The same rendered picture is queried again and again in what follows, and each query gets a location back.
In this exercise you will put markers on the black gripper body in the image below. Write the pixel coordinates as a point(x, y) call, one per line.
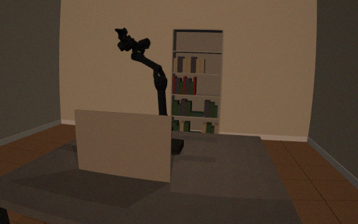
point(131, 44)

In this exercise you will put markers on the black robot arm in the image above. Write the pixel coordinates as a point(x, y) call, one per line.
point(160, 82)

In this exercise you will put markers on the tan flat rectangular board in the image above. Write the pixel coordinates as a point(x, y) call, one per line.
point(126, 144)

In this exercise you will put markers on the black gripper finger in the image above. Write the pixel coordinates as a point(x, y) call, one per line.
point(125, 42)
point(120, 31)

